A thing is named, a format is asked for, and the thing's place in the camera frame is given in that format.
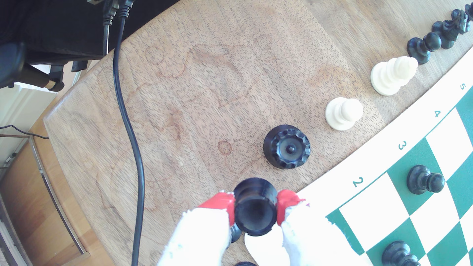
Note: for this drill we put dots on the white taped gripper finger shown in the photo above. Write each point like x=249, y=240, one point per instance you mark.
x=310, y=240
x=201, y=236

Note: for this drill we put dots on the black rook chess piece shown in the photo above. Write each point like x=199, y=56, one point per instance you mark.
x=255, y=212

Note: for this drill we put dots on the black pawn chess piece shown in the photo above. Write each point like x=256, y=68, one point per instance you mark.
x=421, y=180
x=421, y=47
x=245, y=264

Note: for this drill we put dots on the black bishop chess piece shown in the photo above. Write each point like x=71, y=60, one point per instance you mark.
x=397, y=255
x=462, y=14

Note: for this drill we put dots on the black queen chess piece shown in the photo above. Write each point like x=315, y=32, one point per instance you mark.
x=287, y=147

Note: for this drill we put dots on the green white chess board mat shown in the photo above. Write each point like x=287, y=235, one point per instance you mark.
x=432, y=221

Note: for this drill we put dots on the white pawn chess piece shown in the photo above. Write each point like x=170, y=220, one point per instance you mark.
x=343, y=113

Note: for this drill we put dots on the white bishop chess piece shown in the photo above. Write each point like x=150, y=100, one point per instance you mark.
x=391, y=77

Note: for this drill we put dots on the black knight chess piece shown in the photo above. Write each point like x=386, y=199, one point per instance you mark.
x=448, y=30

